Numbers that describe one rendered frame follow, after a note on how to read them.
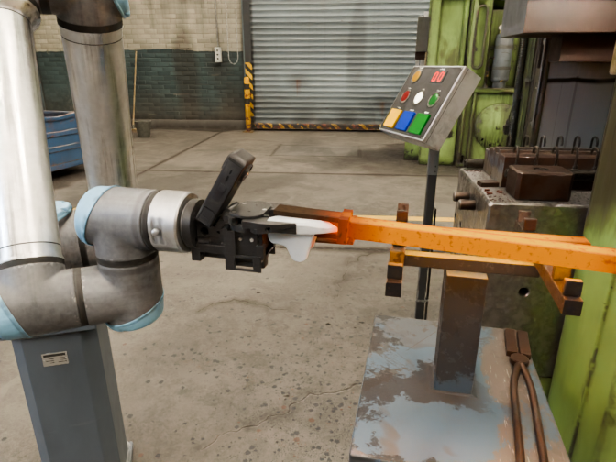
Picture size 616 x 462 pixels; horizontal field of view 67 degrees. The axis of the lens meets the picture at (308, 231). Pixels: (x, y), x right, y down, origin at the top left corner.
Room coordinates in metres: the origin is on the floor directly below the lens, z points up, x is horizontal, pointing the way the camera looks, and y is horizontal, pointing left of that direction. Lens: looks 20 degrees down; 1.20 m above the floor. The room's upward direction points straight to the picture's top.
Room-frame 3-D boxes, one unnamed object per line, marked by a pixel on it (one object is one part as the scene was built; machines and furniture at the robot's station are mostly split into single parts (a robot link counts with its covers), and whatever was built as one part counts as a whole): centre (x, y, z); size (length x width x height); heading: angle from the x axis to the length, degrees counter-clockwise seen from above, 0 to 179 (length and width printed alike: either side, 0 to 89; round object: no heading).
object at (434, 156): (1.79, -0.49, 0.54); 0.04 x 0.04 x 1.08; 83
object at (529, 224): (0.78, -0.27, 0.95); 0.23 x 0.06 x 0.02; 77
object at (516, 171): (1.04, -0.53, 0.95); 0.12 x 0.08 x 0.06; 83
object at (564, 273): (0.55, -0.22, 0.95); 0.23 x 0.06 x 0.02; 77
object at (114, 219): (0.66, 0.27, 0.98); 0.12 x 0.09 x 0.10; 77
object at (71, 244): (1.09, 0.66, 0.79); 0.17 x 0.15 x 0.18; 114
